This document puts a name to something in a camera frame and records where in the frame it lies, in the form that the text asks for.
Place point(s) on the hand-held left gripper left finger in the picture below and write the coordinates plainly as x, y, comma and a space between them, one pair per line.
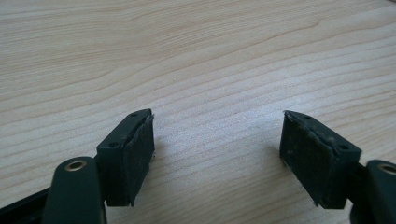
127, 158

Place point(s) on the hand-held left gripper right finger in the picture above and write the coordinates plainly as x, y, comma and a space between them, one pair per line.
314, 161

